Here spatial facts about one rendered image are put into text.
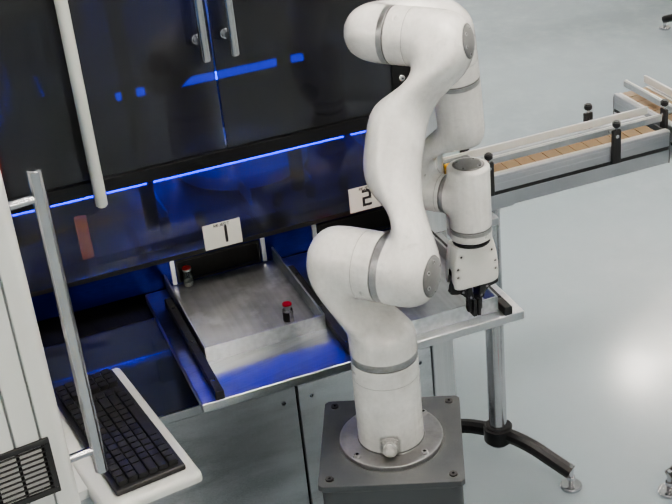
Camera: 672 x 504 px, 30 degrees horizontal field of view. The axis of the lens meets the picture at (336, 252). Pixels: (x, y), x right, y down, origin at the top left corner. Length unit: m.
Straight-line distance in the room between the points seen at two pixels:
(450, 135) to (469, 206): 0.16
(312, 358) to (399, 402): 0.37
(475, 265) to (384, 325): 0.41
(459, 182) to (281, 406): 0.86
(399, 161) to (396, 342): 0.31
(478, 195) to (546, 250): 2.27
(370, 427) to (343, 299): 0.25
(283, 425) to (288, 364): 0.54
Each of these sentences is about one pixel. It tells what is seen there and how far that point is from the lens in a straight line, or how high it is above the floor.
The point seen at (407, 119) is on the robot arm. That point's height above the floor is 1.46.
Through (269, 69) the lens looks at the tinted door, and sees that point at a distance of 2.65.
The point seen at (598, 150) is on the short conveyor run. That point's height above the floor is 0.93.
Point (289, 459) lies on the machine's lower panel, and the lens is 3.10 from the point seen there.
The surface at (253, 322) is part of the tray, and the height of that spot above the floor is 0.88.
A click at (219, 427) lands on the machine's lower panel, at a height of 0.53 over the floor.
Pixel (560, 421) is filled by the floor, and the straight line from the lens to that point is 3.80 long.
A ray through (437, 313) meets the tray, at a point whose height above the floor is 0.92.
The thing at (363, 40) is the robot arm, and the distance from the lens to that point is 2.12.
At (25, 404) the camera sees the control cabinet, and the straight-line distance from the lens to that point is 2.19.
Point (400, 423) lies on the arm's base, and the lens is 2.23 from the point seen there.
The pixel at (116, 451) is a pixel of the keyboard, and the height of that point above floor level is 0.83.
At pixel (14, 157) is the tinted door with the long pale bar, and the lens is 2.58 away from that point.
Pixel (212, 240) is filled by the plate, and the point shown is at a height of 1.01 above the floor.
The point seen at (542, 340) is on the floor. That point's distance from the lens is 4.16.
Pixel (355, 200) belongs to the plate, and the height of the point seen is 1.02.
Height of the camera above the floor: 2.26
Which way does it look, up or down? 28 degrees down
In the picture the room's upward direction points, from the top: 6 degrees counter-clockwise
